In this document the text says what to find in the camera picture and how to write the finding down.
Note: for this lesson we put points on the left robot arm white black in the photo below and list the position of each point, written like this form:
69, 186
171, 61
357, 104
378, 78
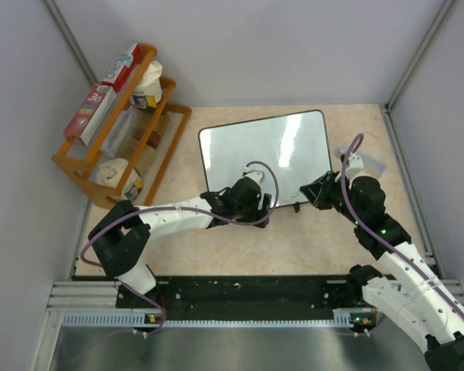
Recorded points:
120, 238

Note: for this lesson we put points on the red white wrap box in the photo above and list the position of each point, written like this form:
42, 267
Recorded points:
91, 114

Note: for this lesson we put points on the orange wooden rack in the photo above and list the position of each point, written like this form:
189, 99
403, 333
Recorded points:
80, 162

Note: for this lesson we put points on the grey whiteboard eraser block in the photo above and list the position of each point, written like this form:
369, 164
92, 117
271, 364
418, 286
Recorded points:
371, 166

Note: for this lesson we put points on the grey slotted cable duct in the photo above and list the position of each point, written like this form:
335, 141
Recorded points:
340, 319

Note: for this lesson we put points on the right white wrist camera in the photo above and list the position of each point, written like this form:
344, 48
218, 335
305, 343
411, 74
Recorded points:
353, 164

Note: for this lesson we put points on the clear box of brown items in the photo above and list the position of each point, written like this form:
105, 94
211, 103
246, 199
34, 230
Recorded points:
127, 132

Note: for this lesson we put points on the white whiteboard black frame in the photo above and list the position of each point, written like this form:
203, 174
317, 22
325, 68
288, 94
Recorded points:
295, 147

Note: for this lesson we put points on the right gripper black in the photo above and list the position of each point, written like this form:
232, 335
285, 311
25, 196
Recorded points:
329, 181

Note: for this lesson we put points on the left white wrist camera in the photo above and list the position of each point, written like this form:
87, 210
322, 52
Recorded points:
257, 176

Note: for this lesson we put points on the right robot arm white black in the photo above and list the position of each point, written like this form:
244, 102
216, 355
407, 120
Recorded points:
419, 303

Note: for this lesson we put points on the red white foil box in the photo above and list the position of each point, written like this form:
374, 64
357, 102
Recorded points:
122, 66

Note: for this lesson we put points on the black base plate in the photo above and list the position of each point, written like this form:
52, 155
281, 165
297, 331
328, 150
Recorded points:
253, 297

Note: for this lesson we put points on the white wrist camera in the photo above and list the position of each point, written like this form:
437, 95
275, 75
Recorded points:
257, 176
353, 164

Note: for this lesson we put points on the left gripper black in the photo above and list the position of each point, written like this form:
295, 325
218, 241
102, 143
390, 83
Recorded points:
255, 215

